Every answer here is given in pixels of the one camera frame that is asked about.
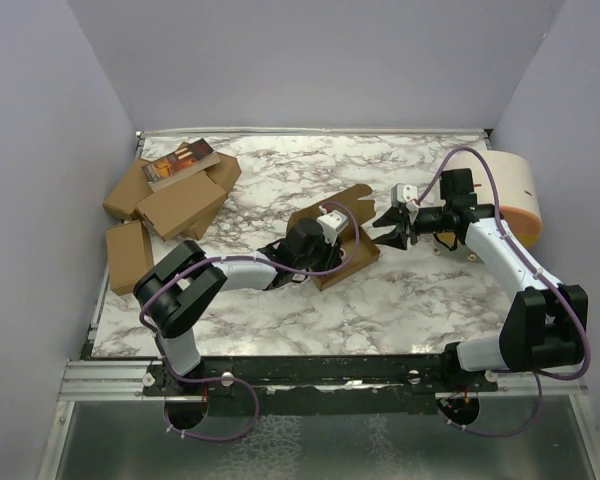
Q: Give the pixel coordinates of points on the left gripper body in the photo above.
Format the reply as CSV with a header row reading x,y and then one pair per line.
x,y
325,254

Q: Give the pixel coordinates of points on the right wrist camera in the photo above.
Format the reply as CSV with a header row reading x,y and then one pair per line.
x,y
405,195

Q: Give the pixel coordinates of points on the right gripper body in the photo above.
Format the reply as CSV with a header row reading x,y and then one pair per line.
x,y
411,229

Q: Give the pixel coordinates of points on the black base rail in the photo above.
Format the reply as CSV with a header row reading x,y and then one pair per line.
x,y
315,385

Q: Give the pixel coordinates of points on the small cardboard box left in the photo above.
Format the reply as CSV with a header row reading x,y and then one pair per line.
x,y
130,255

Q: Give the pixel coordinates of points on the large bottom cardboard box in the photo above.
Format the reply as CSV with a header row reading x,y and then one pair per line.
x,y
133,186

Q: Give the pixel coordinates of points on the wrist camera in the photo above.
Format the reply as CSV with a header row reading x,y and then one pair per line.
x,y
405,195
332,224

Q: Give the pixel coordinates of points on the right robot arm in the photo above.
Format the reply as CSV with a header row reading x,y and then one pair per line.
x,y
546,323

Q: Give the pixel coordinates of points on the paperback book dark cover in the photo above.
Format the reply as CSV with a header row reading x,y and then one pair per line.
x,y
186,160

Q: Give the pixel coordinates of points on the white round ceramic container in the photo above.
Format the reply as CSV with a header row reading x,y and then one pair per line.
x,y
516,189

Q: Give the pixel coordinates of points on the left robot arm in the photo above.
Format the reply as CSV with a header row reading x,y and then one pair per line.
x,y
175,293

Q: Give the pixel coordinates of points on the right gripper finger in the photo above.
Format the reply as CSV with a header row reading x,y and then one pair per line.
x,y
397,239
394,216

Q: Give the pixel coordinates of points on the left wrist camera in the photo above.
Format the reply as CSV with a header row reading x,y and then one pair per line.
x,y
332,224

